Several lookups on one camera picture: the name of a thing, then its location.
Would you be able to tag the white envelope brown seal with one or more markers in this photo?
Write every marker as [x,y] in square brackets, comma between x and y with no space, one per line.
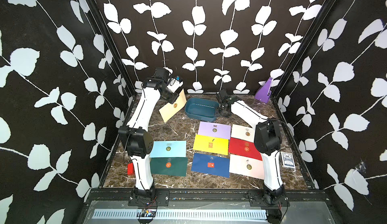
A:
[243,133]

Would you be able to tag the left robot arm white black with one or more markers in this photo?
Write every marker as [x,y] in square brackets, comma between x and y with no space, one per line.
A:
[135,137]

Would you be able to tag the light blue sealed envelope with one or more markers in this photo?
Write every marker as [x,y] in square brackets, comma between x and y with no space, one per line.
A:
[168,149]

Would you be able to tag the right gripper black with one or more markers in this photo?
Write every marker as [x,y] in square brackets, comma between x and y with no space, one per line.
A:
[228,115]

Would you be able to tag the teal plastic storage box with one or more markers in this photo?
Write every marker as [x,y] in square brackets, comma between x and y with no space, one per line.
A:
[202,109]

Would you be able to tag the dark green sealed envelope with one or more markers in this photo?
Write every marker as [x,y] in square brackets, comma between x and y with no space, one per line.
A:
[172,166]

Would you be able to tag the cream yellow envelope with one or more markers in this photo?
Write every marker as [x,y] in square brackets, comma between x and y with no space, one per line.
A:
[169,110]

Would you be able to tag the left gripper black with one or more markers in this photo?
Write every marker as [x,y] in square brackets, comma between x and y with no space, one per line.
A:
[173,98]

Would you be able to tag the purple plastic stand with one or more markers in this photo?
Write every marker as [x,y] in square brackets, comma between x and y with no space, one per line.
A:
[264,92]

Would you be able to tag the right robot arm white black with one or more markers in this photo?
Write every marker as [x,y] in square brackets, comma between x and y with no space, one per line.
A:
[267,139]

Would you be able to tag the playing card deck box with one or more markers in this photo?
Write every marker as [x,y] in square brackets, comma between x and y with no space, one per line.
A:
[288,160]

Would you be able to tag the small electronics board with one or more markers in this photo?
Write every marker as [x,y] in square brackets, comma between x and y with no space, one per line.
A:
[146,214]

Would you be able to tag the dark blue sealed envelope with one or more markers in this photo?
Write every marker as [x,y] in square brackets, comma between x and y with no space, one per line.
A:
[212,165]

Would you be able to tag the red sealed envelope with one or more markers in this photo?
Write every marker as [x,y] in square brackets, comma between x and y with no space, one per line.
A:
[243,148]

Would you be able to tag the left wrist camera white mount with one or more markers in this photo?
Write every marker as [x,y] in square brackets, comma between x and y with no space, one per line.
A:
[175,84]

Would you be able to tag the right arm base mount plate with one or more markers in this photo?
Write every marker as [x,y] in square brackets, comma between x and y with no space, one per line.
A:
[259,198]

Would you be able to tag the lavender envelope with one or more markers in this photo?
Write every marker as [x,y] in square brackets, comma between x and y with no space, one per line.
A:
[214,130]

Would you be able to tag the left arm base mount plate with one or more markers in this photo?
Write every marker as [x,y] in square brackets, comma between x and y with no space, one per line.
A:
[152,198]

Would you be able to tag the pale pink sealed envelope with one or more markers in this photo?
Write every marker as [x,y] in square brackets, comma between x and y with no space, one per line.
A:
[246,166]

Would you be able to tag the small red box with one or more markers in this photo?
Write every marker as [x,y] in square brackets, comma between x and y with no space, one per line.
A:
[130,169]

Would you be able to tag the white perforated rail strip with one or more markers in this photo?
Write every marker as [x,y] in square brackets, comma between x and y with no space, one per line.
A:
[184,214]

